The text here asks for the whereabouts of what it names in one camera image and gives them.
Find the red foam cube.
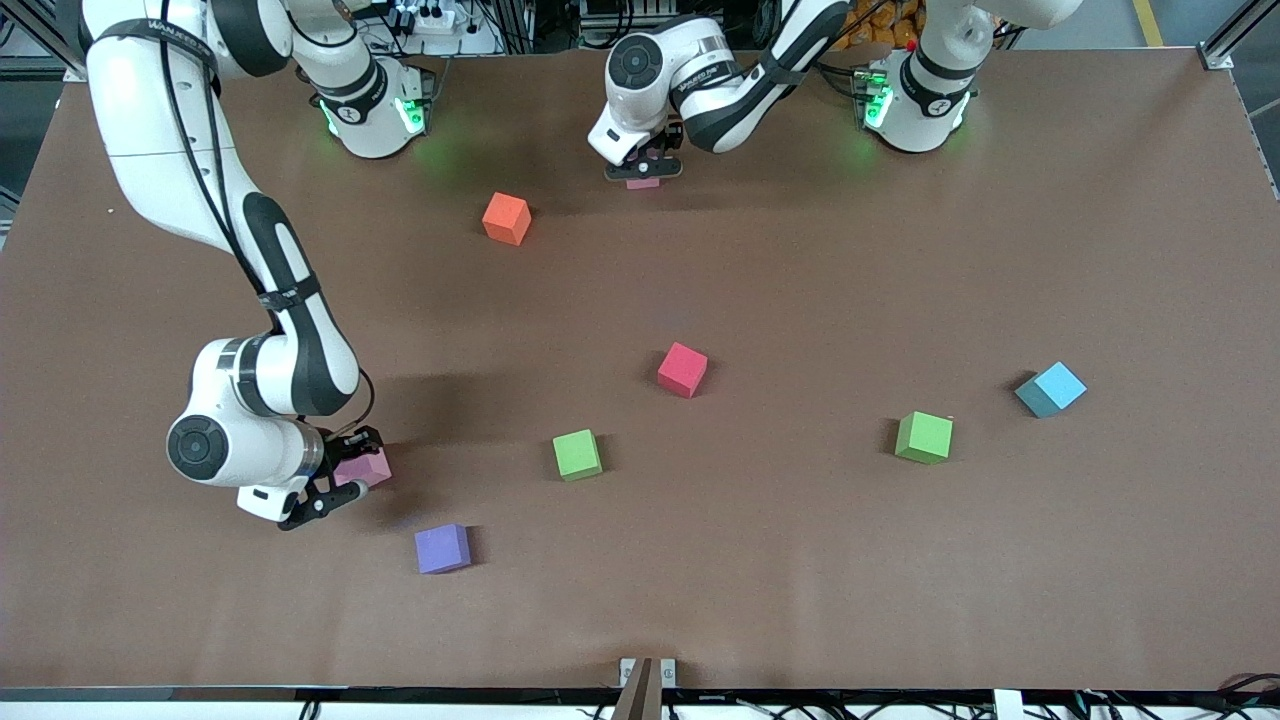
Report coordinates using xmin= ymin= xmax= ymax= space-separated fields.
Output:
xmin=657 ymin=342 xmax=709 ymax=399

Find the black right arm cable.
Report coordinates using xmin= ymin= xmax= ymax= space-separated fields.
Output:
xmin=95 ymin=18 xmax=379 ymax=441

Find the camera mount post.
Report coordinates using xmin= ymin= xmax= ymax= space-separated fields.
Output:
xmin=612 ymin=656 xmax=678 ymax=720

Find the pile of orange objects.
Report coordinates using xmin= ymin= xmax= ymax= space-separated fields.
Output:
xmin=838 ymin=0 xmax=926 ymax=51

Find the light blue foam cube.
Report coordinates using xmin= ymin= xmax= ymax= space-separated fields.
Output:
xmin=1014 ymin=361 xmax=1088 ymax=419

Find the white power strip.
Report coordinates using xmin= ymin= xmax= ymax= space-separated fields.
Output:
xmin=395 ymin=3 xmax=463 ymax=37

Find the orange foam cube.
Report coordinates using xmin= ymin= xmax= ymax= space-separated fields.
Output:
xmin=482 ymin=192 xmax=533 ymax=247

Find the green foam cube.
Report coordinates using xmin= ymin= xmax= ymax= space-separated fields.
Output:
xmin=894 ymin=410 xmax=954 ymax=465
xmin=552 ymin=429 xmax=604 ymax=483

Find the purple foam cube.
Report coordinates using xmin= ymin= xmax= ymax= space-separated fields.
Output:
xmin=414 ymin=523 xmax=472 ymax=576

